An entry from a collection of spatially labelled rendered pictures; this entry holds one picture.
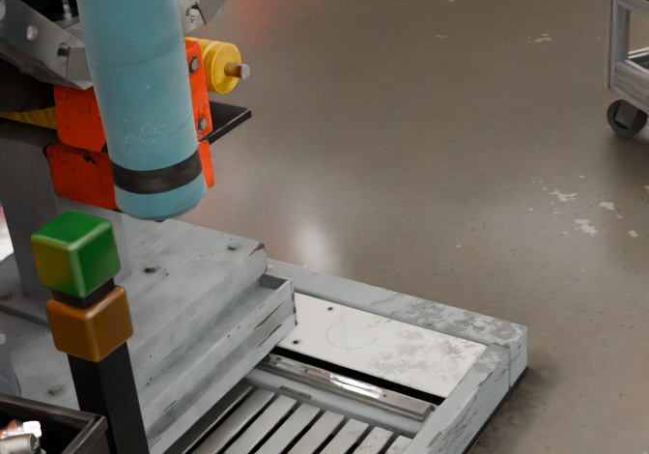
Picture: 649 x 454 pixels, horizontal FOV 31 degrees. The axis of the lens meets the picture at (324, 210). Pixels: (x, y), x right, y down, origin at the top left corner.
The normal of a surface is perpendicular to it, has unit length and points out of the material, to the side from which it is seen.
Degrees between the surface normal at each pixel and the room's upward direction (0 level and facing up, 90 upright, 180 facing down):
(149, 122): 93
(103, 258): 90
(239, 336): 90
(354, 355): 0
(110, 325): 90
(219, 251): 0
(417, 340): 0
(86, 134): 80
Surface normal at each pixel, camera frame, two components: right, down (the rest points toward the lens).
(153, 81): 0.44, 0.44
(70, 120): -0.54, 0.29
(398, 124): -0.09, -0.87
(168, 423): 0.84, 0.19
